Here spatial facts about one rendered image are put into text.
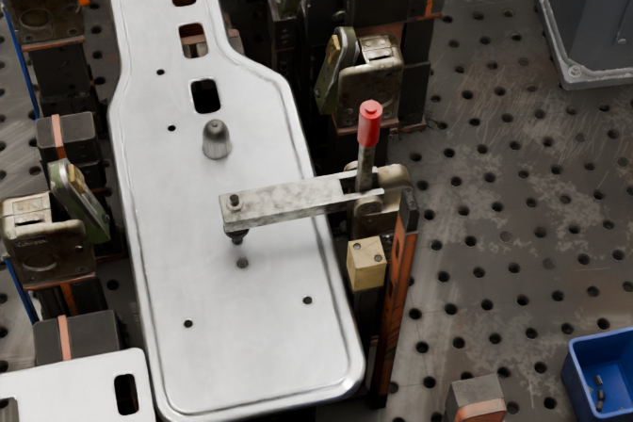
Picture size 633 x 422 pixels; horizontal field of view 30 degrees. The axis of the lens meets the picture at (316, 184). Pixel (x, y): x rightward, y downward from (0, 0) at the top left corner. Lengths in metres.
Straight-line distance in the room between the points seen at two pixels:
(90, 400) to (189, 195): 0.26
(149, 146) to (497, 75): 0.66
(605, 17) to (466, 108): 0.24
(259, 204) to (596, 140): 0.70
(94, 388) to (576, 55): 0.94
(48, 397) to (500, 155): 0.80
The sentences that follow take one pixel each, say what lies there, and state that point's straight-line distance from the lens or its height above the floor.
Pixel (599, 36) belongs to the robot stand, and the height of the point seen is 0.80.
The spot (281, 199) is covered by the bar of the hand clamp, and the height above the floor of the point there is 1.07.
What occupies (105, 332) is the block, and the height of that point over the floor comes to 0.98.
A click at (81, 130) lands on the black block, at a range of 1.42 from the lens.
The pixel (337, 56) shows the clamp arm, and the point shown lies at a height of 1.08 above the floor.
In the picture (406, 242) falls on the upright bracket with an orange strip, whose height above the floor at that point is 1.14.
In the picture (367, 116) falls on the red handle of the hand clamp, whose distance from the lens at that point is 1.15.
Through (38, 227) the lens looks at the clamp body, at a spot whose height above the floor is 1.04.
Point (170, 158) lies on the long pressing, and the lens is 1.37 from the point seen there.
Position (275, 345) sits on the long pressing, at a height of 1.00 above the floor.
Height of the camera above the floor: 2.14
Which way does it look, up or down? 58 degrees down
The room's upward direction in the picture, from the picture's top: 2 degrees clockwise
